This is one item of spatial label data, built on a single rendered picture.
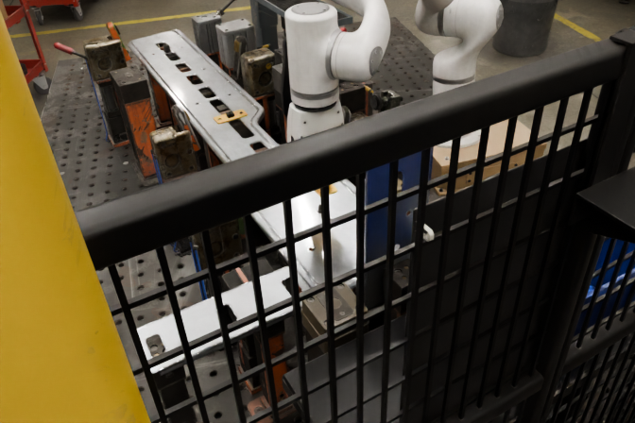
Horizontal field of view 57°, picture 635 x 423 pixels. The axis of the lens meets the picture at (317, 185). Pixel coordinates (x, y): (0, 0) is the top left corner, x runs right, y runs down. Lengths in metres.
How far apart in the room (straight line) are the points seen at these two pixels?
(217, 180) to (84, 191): 1.62
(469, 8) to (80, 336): 1.50
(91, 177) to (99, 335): 1.80
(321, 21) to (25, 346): 0.80
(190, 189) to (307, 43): 0.66
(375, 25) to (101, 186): 1.19
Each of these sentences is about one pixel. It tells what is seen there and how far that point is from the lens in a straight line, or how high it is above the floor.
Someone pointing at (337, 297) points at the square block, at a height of 1.06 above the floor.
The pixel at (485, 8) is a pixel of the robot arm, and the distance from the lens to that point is 1.61.
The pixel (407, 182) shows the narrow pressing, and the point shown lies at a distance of 0.85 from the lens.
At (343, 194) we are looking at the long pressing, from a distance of 1.21.
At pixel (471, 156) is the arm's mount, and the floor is 0.81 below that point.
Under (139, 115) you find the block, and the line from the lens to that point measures 1.78.
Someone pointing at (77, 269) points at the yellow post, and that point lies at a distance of 0.17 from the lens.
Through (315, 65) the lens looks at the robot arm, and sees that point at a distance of 0.95.
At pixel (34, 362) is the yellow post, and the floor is 1.59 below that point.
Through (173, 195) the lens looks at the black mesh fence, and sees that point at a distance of 0.30.
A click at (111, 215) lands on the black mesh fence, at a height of 1.55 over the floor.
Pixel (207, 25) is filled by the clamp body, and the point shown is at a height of 1.04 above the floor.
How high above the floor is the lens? 1.72
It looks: 36 degrees down
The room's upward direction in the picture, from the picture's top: 3 degrees counter-clockwise
